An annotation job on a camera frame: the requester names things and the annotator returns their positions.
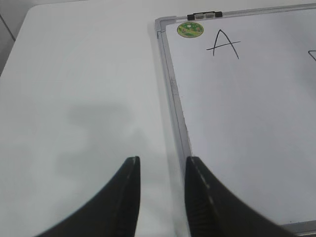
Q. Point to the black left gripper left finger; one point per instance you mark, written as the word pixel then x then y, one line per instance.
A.
pixel 112 212

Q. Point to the round green magnet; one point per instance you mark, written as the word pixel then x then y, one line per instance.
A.
pixel 190 29

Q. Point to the white whiteboard with grey frame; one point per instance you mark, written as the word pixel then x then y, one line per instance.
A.
pixel 243 99

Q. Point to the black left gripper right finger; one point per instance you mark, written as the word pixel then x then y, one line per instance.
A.
pixel 214 211

